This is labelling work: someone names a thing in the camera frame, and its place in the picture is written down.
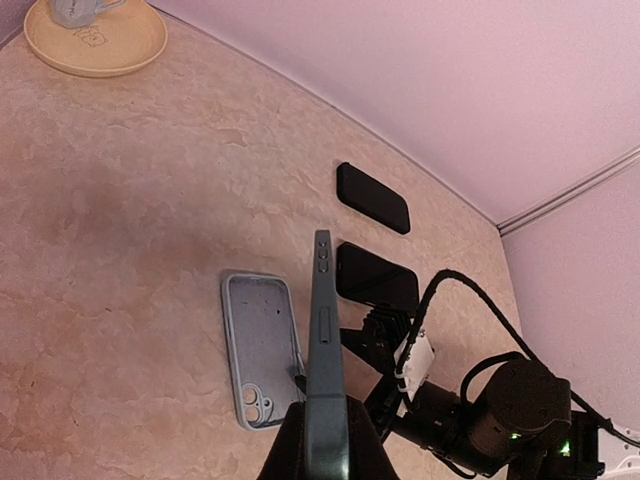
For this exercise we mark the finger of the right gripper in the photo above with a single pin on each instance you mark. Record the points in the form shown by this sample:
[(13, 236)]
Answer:
[(375, 349)]

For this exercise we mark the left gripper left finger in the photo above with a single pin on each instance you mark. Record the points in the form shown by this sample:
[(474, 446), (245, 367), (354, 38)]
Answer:
[(285, 460)]

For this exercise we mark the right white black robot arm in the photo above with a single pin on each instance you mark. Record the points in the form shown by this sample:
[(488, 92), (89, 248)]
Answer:
[(510, 412)]

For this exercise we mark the beige round plate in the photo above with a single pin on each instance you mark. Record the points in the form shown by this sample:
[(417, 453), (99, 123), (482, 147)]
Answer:
[(118, 42)]

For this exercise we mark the black phone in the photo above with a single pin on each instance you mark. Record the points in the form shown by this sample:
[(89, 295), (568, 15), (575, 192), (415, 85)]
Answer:
[(326, 412)]

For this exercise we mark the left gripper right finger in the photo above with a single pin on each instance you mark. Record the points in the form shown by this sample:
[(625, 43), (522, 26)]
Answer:
[(368, 459)]

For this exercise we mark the light blue mug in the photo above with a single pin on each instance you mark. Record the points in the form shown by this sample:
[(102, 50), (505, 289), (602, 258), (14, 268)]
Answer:
[(73, 14)]

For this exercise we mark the light blue phone case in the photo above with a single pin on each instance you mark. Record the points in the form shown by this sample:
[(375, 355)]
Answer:
[(263, 348)]

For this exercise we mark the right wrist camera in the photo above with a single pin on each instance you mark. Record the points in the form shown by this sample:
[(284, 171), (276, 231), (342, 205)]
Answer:
[(397, 325)]

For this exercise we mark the right aluminium frame post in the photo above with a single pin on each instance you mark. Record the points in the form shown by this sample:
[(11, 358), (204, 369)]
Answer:
[(570, 193)]

